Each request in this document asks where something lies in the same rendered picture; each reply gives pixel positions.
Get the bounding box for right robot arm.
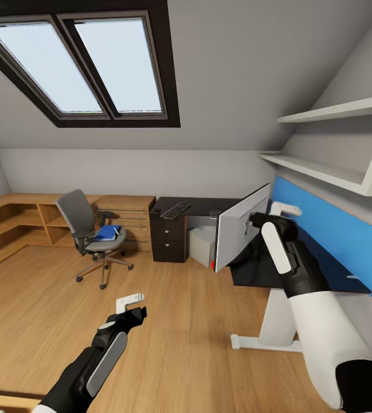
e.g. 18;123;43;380
249;201;372;413

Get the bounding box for keyboard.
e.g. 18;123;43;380
160;202;191;220

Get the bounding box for monitor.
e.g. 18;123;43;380
213;183;271;272

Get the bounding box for folder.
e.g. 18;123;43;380
95;225;121;241

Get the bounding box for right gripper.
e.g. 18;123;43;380
249;212;273;229

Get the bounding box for swivel chair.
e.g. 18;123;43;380
54;189;132;290

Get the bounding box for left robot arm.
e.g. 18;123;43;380
31;294;147;413

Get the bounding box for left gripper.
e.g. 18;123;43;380
107;307;147;332

